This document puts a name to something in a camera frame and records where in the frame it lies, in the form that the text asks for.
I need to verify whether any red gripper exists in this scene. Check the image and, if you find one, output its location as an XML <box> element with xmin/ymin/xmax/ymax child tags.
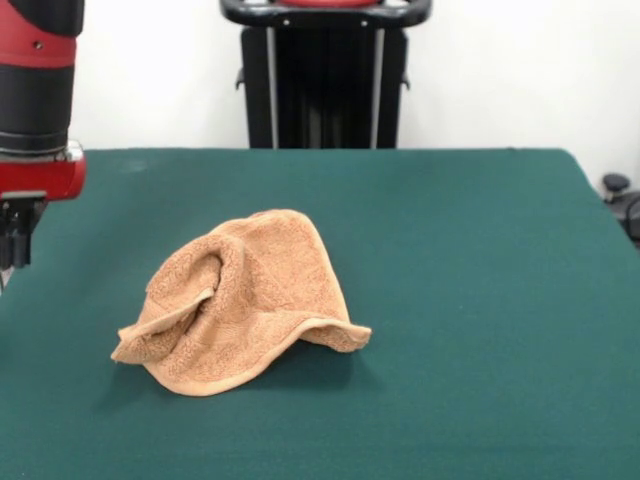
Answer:
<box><xmin>0</xmin><ymin>153</ymin><xmax>88</xmax><ymax>269</ymax></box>

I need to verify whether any tan terry cloth towel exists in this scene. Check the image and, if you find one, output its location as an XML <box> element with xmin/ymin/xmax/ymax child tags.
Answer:
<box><xmin>109</xmin><ymin>208</ymin><xmax>374</xmax><ymax>399</ymax></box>

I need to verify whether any dark green table cloth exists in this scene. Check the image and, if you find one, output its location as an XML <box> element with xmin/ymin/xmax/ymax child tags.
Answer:
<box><xmin>0</xmin><ymin>147</ymin><xmax>640</xmax><ymax>480</ymax></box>

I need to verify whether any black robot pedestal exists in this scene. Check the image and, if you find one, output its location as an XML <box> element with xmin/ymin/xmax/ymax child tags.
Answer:
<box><xmin>219</xmin><ymin>0</ymin><xmax>434</xmax><ymax>150</ymax></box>

